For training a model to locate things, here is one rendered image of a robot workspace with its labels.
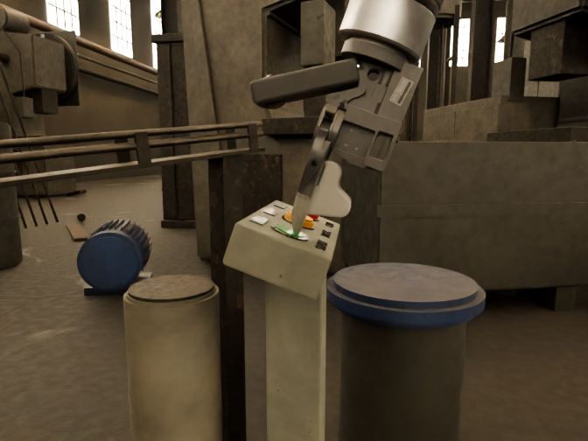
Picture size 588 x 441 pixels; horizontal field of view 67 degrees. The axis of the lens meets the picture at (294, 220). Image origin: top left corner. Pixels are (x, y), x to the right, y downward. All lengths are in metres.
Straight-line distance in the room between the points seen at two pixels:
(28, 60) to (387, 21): 7.98
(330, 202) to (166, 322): 0.24
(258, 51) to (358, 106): 2.21
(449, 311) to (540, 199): 1.36
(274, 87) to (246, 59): 2.23
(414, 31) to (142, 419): 0.54
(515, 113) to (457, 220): 1.78
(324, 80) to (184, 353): 0.35
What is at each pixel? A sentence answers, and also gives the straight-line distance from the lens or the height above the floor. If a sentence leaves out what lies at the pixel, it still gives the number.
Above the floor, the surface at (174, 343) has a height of 0.47.
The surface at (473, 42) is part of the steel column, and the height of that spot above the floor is 2.56.
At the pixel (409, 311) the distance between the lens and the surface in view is 0.83.
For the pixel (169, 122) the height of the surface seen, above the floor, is 0.97.
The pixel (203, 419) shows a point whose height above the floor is 0.36.
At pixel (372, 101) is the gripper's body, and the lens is 0.49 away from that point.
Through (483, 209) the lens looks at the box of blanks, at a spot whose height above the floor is 0.46.
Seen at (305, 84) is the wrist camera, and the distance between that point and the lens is 0.48.
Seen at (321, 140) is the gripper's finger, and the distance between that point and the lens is 0.46.
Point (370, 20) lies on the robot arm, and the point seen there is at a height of 0.82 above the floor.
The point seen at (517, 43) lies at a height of 2.55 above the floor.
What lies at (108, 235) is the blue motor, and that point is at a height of 0.32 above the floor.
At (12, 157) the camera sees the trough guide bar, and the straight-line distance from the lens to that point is 0.72.
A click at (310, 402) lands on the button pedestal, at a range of 0.61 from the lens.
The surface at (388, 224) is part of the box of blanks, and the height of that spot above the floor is 0.41.
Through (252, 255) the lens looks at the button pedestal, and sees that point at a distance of 0.48.
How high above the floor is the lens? 0.69
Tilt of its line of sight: 8 degrees down
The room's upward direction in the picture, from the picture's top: straight up
